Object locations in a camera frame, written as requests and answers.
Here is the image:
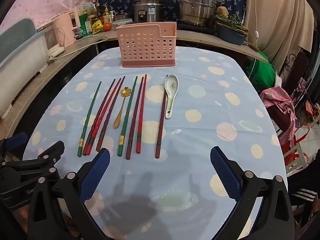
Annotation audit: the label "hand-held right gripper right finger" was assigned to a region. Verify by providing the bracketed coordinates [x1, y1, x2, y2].
[210, 146, 295, 240]

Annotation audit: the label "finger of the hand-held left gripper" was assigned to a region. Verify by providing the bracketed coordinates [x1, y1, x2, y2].
[0, 141, 65, 180]
[0, 132, 28, 157]

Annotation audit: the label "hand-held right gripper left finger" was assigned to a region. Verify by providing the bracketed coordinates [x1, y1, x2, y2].
[27, 147, 112, 240]

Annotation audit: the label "green chopstick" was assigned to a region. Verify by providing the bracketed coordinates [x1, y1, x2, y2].
[117, 76, 138, 157]
[77, 81, 102, 157]

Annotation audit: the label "dark red chopstick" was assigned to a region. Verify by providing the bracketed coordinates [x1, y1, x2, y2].
[125, 76, 145, 160]
[154, 74, 169, 159]
[82, 79, 116, 155]
[96, 76, 126, 152]

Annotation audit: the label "gold flower spoon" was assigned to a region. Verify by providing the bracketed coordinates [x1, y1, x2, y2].
[114, 87, 132, 129]

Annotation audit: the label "white ceramic soup spoon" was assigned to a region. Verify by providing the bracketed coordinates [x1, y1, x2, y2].
[164, 74, 179, 119]

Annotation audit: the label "pink perforated utensil holder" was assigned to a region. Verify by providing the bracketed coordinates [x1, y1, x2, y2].
[116, 22, 177, 68]

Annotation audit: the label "blue planet print tablecloth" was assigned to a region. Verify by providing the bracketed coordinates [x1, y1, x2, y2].
[22, 45, 288, 240]

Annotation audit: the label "white storage box blue lid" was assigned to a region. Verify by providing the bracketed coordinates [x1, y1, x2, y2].
[0, 19, 49, 120]

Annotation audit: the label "person's black striped trousers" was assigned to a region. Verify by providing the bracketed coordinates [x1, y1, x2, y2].
[286, 170, 320, 233]

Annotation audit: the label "pink floral bag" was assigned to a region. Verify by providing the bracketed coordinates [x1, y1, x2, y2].
[260, 80, 308, 143]

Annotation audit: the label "white blender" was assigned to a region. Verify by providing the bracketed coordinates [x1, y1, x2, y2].
[37, 21, 66, 57]

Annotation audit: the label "green bag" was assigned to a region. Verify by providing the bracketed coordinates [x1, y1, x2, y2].
[246, 50, 278, 90]

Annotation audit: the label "pink electric kettle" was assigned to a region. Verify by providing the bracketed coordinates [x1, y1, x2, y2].
[54, 7, 80, 48]

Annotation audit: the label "dark metal chair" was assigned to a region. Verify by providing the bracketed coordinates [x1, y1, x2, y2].
[282, 50, 310, 95]

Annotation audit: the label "green tin can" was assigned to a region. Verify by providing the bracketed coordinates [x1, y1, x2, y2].
[79, 14, 92, 34]

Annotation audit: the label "yellow seasoning packet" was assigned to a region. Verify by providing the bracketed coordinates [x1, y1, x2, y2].
[92, 20, 104, 34]

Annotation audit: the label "light wooden counter board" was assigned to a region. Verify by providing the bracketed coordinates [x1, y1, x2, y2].
[95, 29, 269, 63]

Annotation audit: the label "blue bowl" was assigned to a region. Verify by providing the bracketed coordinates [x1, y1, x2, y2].
[216, 24, 249, 46]

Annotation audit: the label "pink spotted sheet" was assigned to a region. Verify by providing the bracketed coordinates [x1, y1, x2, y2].
[10, 0, 98, 33]

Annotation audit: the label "yellow oil bottle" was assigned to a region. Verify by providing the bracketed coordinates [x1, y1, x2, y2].
[103, 6, 113, 24]

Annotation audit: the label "glass food container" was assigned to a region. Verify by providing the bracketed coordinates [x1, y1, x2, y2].
[112, 19, 133, 30]

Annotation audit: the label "black induction cooktop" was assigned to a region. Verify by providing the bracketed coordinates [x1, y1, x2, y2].
[176, 22, 217, 36]

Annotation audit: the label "white carton box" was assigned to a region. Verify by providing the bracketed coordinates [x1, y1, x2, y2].
[76, 2, 97, 17]

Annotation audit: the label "small steel pot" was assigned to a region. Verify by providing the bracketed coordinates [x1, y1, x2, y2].
[114, 10, 134, 22]

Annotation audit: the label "leafy green vegetables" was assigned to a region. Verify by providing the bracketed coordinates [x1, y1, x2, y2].
[216, 14, 248, 30]

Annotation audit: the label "beige curtain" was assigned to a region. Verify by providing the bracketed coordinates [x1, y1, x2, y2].
[244, 0, 315, 63]

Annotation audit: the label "steel rice cooker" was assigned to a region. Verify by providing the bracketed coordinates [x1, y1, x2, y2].
[133, 0, 164, 23]

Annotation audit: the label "stainless steel steamer pot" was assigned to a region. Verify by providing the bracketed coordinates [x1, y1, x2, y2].
[177, 0, 225, 27]

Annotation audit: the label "red bag straps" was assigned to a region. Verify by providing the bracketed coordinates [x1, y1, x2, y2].
[280, 125, 310, 165]

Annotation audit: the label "white power cable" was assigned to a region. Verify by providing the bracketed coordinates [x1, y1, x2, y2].
[49, 35, 109, 62]

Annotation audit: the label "white cord with switch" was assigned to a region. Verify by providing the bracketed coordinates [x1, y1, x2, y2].
[251, 0, 259, 45]

